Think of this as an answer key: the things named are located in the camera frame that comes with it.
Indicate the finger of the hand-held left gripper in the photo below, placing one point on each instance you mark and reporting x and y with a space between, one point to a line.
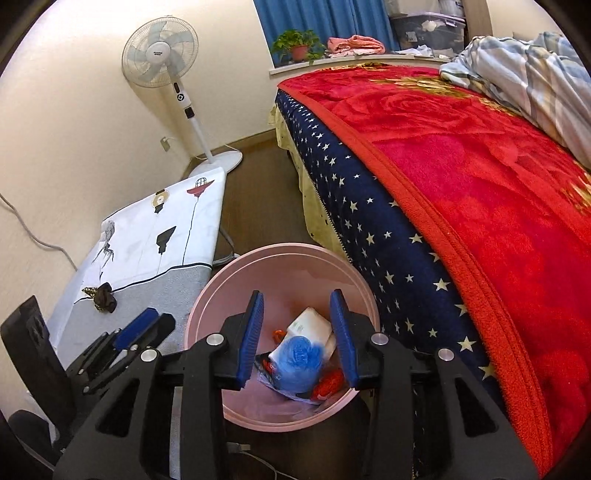
164 323
138 325

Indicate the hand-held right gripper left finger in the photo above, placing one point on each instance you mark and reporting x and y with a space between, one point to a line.
251 341

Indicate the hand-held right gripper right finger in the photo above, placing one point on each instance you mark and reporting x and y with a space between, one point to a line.
344 341

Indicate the white green printed packet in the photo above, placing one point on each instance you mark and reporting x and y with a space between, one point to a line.
307 325

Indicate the lilac bubble wrap sheet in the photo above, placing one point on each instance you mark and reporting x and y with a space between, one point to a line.
272 386

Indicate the blue plastic cap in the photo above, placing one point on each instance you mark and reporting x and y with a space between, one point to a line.
298 362

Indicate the pink plastic bin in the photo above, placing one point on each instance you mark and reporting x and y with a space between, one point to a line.
277 272

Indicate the dark crumpled wrapper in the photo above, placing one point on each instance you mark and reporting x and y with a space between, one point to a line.
104 300

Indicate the table with printed white cloth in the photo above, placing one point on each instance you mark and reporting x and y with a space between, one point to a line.
138 240

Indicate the yellow bed skirt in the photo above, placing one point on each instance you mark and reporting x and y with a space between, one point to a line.
318 217

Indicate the navy star bed sheet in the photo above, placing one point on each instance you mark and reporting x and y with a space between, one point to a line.
369 207

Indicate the red floral blanket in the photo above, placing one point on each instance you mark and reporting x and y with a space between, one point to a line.
461 184

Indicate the white standing fan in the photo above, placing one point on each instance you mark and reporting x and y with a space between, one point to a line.
159 50

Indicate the white windowsill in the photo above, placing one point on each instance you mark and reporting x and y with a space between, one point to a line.
295 68

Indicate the green potted plant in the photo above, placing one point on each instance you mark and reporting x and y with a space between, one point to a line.
300 51

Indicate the pink folded cloth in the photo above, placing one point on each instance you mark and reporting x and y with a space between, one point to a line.
355 44

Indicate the crumpled white cloth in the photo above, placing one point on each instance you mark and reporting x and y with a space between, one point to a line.
422 50

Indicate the clear storage box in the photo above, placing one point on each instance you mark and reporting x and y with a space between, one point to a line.
415 32

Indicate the blue striped quilt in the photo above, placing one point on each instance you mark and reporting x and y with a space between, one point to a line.
521 74

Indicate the blue curtain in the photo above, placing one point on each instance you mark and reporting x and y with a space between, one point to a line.
323 18

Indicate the grey cardboard box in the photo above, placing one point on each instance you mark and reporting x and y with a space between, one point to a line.
406 5

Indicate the low wall outlet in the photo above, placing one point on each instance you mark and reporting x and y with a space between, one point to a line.
165 144

